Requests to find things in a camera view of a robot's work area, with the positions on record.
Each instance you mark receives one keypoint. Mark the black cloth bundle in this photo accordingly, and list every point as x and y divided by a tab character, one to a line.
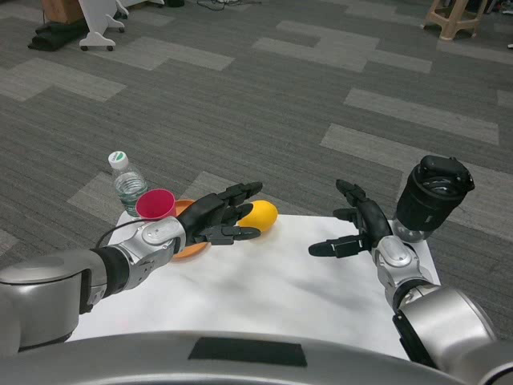
56	36

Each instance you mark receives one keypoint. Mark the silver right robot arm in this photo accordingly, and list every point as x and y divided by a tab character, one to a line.
441	317

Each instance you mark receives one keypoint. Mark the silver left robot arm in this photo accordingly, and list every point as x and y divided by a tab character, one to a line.
44	297

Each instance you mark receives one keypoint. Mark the beige plastic stool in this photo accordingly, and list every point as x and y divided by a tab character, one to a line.
455	18

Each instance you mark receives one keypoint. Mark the pink plastic cup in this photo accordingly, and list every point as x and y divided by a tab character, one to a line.
154	206

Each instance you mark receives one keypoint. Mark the black insulated mug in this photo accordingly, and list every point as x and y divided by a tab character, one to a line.
429	200

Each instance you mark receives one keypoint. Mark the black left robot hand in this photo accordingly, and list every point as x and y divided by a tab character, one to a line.
204	214

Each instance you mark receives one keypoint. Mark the orange plate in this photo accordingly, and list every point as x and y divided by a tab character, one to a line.
190	252

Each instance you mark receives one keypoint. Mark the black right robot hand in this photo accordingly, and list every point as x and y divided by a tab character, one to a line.
374	222

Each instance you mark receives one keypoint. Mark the brown cardboard box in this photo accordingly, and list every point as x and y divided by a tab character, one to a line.
62	10

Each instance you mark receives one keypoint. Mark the clear water bottle white cap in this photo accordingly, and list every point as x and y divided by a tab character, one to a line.
128	186

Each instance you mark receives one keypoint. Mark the white wheeled board stand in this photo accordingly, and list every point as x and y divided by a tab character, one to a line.
98	28

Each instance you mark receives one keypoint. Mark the yellow lemon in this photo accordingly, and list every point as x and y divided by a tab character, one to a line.
262	214

